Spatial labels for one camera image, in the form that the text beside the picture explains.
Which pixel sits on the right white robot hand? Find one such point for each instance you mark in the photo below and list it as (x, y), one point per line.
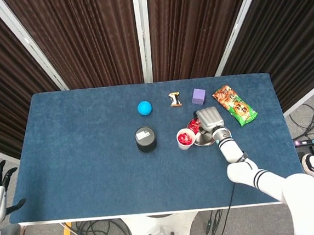
(210, 118)

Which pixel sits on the red candies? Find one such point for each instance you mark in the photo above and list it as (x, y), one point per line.
(185, 138)

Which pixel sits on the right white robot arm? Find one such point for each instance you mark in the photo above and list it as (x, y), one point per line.
(231, 150)

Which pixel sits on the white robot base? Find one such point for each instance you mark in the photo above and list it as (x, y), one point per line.
(161, 232)

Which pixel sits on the white paper cup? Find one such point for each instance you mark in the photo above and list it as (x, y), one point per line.
(185, 147)

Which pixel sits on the round steel plate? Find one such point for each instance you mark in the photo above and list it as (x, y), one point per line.
(204, 140)

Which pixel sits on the purple cube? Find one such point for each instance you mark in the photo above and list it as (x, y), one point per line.
(198, 96)

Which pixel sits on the green orange snack bag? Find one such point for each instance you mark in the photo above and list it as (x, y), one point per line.
(235, 105)

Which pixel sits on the blue ball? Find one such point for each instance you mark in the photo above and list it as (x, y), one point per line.
(144, 107)

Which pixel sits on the black mesh pen holder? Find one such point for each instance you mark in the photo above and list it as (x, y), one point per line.
(145, 137)

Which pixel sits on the brown curtain partition panel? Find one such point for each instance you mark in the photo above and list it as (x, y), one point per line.
(285, 43)
(84, 38)
(193, 29)
(0, 81)

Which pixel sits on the blue table cloth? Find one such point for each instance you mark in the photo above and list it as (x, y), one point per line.
(95, 169)

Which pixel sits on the white table frame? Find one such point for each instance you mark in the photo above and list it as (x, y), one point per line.
(127, 215)

